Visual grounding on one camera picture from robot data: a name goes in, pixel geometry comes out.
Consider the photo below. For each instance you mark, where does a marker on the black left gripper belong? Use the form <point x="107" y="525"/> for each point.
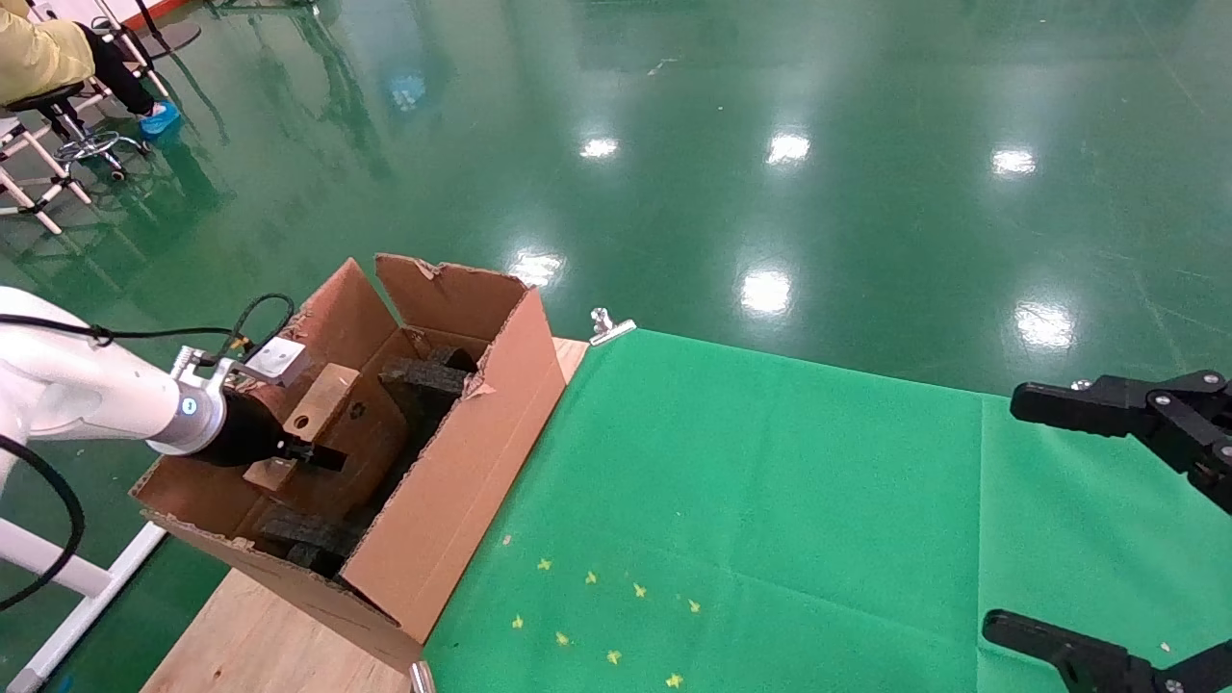
<point x="241" y="433"/>

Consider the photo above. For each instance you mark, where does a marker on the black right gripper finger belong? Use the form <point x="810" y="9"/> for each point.
<point x="1155" y="409"/>
<point x="1107" y="669"/>

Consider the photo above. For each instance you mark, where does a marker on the small taped cardboard box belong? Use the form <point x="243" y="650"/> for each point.
<point x="322" y="399"/>

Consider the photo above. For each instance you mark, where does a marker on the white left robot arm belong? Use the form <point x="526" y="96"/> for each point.
<point x="77" y="385"/>

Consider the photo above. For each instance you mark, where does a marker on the large open cardboard carton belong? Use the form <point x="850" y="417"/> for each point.
<point x="462" y="481"/>

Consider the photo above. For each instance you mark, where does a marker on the green table cloth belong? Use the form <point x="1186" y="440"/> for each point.
<point x="847" y="529"/>

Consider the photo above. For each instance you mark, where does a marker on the white pipe rack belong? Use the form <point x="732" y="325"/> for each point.
<point x="72" y="180"/>

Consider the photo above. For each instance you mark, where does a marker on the blue shoe cover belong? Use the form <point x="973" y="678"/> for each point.
<point x="161" y="117"/>

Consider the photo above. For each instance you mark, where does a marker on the black round stand base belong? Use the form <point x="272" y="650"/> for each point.
<point x="173" y="37"/>

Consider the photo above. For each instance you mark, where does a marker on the black stool chrome base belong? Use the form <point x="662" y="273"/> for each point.
<point x="48" y="96"/>

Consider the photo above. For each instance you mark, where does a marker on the seated person yellow jacket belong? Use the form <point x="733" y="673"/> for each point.
<point x="38" y="48"/>

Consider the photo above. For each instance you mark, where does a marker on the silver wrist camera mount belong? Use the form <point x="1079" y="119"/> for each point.
<point x="277" y="358"/>

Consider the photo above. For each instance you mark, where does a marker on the white tube table frame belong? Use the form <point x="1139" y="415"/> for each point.
<point x="58" y="568"/>

